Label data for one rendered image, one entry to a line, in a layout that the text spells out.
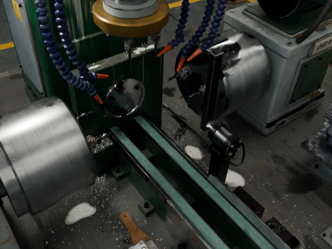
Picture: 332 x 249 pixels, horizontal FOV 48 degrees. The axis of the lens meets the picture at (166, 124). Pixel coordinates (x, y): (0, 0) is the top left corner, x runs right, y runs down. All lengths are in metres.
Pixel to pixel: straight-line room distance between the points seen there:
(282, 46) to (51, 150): 0.73
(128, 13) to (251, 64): 0.43
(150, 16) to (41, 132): 0.35
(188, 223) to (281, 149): 0.53
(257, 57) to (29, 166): 0.70
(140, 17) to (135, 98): 0.36
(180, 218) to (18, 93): 0.89
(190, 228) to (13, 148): 0.45
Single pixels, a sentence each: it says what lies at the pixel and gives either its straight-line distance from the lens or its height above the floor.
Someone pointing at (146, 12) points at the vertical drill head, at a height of 1.35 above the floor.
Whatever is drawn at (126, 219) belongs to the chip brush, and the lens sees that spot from 1.10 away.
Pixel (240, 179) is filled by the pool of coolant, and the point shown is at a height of 0.80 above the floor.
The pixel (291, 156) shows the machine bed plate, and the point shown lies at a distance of 1.34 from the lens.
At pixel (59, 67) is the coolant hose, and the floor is 1.28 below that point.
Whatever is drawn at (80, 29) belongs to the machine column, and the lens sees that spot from 1.11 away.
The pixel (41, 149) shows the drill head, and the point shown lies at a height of 1.14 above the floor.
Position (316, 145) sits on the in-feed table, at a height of 0.92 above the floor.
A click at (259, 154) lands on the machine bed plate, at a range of 1.31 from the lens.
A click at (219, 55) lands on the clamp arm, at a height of 1.25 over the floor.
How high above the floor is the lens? 1.74
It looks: 43 degrees down
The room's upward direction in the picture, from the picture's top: 3 degrees clockwise
